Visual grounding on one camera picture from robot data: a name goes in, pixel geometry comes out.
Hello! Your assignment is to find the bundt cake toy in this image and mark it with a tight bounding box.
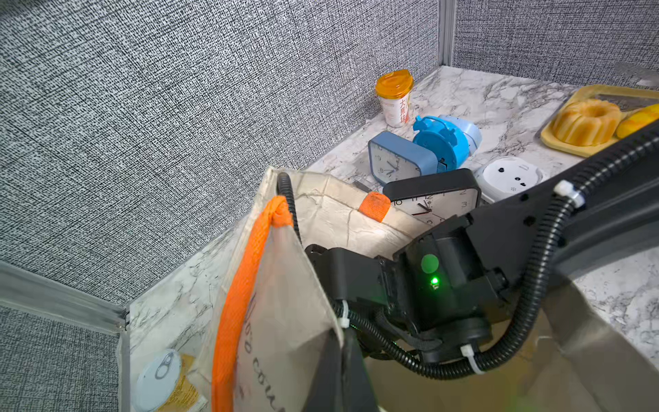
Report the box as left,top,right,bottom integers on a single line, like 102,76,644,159
550,99,623,147

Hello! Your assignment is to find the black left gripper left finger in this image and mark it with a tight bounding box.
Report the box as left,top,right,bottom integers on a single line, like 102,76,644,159
303,331,343,412

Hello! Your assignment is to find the light blue round alarm clock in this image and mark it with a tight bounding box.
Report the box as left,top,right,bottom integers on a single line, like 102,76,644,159
441,116,482,156

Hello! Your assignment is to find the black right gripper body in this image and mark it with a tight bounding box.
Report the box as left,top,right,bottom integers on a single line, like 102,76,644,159
305,245,407,330

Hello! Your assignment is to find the white round alarm clock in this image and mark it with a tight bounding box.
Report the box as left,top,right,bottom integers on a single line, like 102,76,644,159
475,156,548,204

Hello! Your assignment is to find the beige canvas tote bag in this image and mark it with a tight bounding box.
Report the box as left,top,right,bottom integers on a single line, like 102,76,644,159
192,161,658,411

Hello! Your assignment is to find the black square alarm clock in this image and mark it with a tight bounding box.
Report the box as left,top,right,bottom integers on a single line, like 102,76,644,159
383,168,482,226

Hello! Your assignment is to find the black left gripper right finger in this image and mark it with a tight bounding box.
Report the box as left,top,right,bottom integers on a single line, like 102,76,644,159
342,329,379,412

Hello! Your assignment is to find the yellow bread loaf toy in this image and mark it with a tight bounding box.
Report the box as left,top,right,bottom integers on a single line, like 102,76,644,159
615,104,659,139

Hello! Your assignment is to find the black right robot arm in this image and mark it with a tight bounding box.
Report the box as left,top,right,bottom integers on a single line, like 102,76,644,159
305,123,658,380

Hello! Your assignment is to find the blue-grey rectangular alarm clock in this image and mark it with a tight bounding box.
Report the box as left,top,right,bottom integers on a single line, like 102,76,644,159
367,131,439,185

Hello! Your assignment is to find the cup with orange lid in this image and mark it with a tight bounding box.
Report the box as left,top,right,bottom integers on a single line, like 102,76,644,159
375,70,415,127

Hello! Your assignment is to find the blue round whale alarm clock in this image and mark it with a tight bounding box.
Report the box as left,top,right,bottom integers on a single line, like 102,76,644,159
413,116,470,173

